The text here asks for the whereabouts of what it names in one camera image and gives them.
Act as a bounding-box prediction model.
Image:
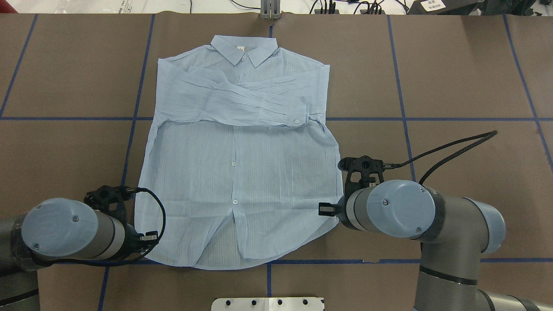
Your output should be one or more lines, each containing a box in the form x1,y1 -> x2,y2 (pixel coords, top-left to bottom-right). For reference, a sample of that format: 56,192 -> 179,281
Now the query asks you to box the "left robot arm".
0,185 -> 166,311

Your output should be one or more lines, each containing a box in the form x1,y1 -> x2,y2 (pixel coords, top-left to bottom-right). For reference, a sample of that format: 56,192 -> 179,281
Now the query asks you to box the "light blue button shirt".
139,35 -> 343,270

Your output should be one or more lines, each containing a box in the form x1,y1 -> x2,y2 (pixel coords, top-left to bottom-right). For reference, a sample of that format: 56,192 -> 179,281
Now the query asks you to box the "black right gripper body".
338,155 -> 385,216

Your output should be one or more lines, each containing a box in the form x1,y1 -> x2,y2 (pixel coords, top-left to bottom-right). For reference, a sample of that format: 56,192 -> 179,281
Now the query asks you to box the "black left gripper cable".
39,187 -> 167,267

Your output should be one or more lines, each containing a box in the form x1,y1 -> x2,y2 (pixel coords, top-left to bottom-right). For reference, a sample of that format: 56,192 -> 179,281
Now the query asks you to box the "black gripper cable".
39,187 -> 167,267
382,130 -> 498,185

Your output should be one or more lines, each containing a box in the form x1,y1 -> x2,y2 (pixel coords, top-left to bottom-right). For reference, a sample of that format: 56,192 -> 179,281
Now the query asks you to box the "white camera post base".
211,297 -> 325,311

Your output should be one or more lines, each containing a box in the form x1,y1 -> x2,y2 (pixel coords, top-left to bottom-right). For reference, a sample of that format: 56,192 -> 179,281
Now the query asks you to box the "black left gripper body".
84,185 -> 146,255

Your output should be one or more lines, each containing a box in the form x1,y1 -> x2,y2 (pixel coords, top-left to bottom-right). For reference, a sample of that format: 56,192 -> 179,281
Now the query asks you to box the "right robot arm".
319,155 -> 552,311

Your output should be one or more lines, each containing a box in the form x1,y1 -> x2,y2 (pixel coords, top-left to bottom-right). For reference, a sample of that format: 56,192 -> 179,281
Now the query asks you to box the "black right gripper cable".
382,130 -> 498,185

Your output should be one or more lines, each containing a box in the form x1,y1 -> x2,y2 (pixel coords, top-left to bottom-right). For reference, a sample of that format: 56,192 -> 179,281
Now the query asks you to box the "aluminium frame post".
260,0 -> 282,20

